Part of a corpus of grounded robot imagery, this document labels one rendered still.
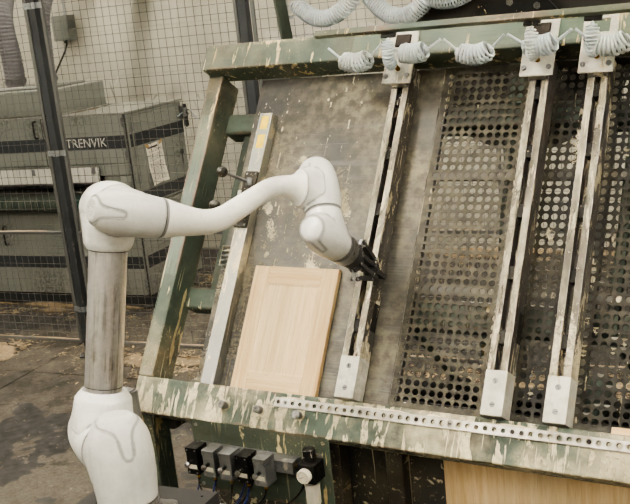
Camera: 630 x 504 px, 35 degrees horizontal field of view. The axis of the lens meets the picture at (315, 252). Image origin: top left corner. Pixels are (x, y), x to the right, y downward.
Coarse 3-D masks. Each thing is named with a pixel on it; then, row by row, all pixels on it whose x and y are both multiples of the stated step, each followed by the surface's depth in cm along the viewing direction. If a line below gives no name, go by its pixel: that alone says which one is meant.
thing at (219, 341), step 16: (272, 128) 343; (256, 160) 339; (240, 240) 331; (240, 256) 329; (240, 272) 329; (224, 288) 328; (240, 288) 330; (224, 304) 326; (224, 320) 324; (224, 336) 323; (208, 352) 323; (224, 352) 323; (208, 368) 321
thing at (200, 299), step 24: (240, 120) 359; (240, 168) 354; (624, 168) 286; (624, 192) 284; (216, 264) 345; (624, 264) 277; (192, 288) 344; (552, 312) 281; (528, 336) 285; (624, 336) 269
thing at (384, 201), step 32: (416, 32) 316; (384, 64) 308; (416, 96) 321; (384, 128) 315; (384, 160) 311; (384, 192) 307; (384, 224) 304; (384, 256) 305; (352, 320) 298; (352, 352) 297; (352, 384) 291
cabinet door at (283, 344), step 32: (256, 288) 325; (288, 288) 319; (320, 288) 313; (256, 320) 321; (288, 320) 315; (320, 320) 309; (256, 352) 317; (288, 352) 311; (320, 352) 306; (256, 384) 313; (288, 384) 307
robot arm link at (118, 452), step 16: (112, 416) 248; (128, 416) 247; (96, 432) 244; (112, 432) 243; (128, 432) 244; (144, 432) 247; (96, 448) 243; (112, 448) 242; (128, 448) 243; (144, 448) 246; (96, 464) 243; (112, 464) 242; (128, 464) 242; (144, 464) 245; (96, 480) 245; (112, 480) 243; (128, 480) 243; (144, 480) 245; (96, 496) 248; (112, 496) 244; (128, 496) 244; (144, 496) 246
